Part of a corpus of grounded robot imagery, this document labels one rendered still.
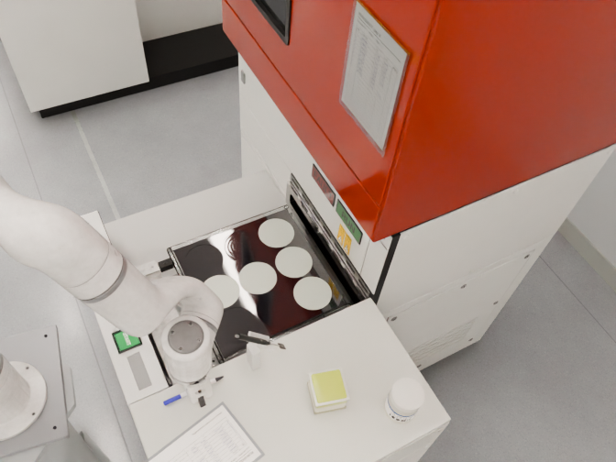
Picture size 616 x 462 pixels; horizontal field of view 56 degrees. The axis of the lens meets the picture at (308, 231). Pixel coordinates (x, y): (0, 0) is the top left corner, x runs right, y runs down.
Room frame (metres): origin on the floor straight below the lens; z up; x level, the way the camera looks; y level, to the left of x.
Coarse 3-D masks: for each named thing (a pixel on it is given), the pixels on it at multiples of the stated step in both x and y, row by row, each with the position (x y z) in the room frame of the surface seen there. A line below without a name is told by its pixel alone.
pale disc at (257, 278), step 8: (248, 264) 0.85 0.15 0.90; (256, 264) 0.85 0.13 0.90; (264, 264) 0.85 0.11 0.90; (240, 272) 0.82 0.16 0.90; (248, 272) 0.82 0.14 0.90; (256, 272) 0.83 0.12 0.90; (264, 272) 0.83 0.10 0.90; (272, 272) 0.83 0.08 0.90; (240, 280) 0.79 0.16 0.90; (248, 280) 0.80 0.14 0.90; (256, 280) 0.80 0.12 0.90; (264, 280) 0.80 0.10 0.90; (272, 280) 0.81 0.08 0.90; (248, 288) 0.77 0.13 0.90; (256, 288) 0.78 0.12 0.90; (264, 288) 0.78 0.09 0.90
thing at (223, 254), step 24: (288, 216) 1.03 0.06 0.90; (216, 240) 0.91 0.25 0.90; (240, 240) 0.92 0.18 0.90; (192, 264) 0.83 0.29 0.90; (216, 264) 0.84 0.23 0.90; (240, 264) 0.85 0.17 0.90; (240, 288) 0.77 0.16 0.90; (288, 288) 0.79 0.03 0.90; (240, 312) 0.70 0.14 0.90; (264, 312) 0.71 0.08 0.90; (288, 312) 0.72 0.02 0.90; (312, 312) 0.73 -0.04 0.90; (216, 336) 0.63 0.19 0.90
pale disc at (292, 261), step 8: (288, 248) 0.92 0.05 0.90; (296, 248) 0.92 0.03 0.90; (280, 256) 0.89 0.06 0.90; (288, 256) 0.89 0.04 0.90; (296, 256) 0.89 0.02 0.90; (304, 256) 0.90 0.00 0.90; (280, 264) 0.86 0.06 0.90; (288, 264) 0.86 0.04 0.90; (296, 264) 0.87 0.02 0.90; (304, 264) 0.87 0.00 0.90; (312, 264) 0.87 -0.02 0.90; (280, 272) 0.84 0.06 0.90; (288, 272) 0.84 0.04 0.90; (296, 272) 0.84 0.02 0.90; (304, 272) 0.84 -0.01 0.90
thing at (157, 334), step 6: (174, 306) 0.71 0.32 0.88; (174, 312) 0.69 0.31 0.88; (168, 318) 0.67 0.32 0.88; (162, 324) 0.65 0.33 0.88; (156, 330) 0.63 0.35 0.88; (162, 330) 0.64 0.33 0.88; (156, 336) 0.62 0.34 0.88; (156, 342) 0.60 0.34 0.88; (162, 348) 0.59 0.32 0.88; (162, 354) 0.57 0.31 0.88; (162, 360) 0.56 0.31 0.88; (168, 372) 0.53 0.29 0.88
